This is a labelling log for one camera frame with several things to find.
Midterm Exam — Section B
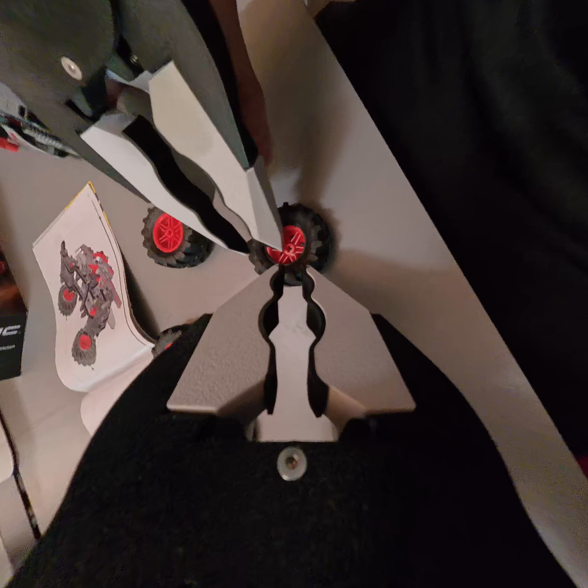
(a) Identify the person's right hand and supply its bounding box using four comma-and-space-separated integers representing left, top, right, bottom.
210, 0, 273, 162

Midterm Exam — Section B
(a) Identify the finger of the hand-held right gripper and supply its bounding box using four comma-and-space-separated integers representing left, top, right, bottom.
79, 113, 253, 255
146, 61, 284, 252

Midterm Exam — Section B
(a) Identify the grey red toy truck chassis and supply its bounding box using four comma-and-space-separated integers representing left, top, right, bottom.
0, 82, 82, 160

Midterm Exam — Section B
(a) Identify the person's black clothing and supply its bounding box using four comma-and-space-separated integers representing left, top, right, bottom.
316, 0, 588, 462

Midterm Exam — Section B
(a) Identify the large red rim toy wheel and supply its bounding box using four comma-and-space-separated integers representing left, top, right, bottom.
151, 323, 194, 360

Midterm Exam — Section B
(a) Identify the white instruction booklet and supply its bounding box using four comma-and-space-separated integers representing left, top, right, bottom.
31, 180, 158, 438

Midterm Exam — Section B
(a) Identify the small red rim toy wheel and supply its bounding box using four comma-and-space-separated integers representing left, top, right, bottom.
247, 201, 334, 286
140, 205, 215, 269

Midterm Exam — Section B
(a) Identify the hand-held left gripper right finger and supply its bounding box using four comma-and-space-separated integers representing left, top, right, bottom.
300, 268, 418, 442

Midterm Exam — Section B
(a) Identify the grey desk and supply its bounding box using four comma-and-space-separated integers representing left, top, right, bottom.
0, 0, 588, 588

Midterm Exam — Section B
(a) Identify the black toy set box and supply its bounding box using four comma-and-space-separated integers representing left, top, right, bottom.
0, 247, 29, 380

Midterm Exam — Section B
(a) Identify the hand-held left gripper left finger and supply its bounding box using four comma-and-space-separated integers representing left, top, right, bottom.
165, 268, 282, 443

